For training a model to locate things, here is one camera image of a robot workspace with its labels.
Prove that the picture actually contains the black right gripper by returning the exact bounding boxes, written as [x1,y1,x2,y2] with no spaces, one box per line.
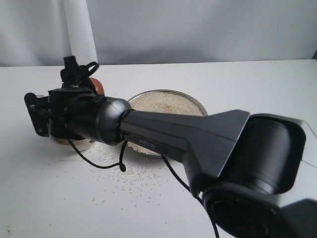
[24,56,104,139]

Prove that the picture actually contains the brown wooden cup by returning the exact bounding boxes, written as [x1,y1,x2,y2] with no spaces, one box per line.
[90,77,105,95]

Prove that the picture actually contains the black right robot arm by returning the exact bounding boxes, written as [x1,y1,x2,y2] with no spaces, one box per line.
[24,56,317,238]

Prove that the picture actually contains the rice in white bowl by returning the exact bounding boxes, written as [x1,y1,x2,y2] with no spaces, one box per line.
[51,137,86,146]

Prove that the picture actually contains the white ceramic bowl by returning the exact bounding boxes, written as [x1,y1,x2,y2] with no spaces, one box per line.
[50,136,96,152]

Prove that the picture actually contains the spilled rice grains on table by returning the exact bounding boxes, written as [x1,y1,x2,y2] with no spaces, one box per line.
[51,142,173,202]

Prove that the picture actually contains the rice in steel tray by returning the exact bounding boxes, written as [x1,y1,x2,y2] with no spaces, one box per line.
[127,91,206,156]

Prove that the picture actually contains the white backdrop curtain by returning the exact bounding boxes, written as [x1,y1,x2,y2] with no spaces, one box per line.
[0,0,317,66]

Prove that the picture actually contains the round steel tray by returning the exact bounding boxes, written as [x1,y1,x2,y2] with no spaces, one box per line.
[125,89,209,159]

